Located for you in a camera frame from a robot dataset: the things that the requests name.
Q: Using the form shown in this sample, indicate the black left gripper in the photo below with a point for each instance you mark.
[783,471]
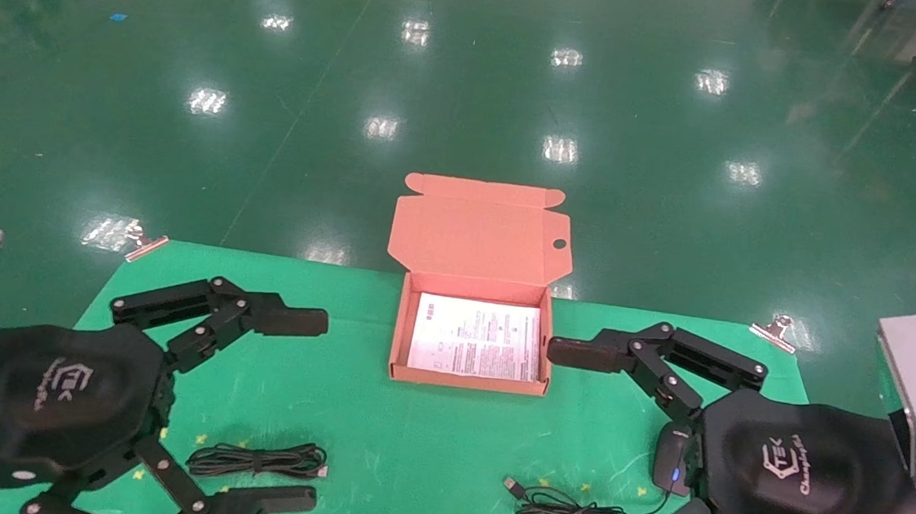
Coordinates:
[46,396]

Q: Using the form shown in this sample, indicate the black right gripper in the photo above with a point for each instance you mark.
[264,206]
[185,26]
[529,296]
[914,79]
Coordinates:
[808,481]

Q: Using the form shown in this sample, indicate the open orange cardboard box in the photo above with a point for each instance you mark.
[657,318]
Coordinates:
[475,242]

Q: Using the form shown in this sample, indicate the metal binder clip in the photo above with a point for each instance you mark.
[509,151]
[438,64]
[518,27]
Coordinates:
[775,334]
[147,246]

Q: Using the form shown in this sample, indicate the green table cloth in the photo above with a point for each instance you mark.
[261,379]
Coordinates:
[410,449]

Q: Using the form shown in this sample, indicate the white printed instruction sheet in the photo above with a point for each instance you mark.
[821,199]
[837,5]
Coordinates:
[476,340]

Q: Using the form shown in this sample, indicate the blue floor tape piece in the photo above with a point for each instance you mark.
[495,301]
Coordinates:
[118,17]

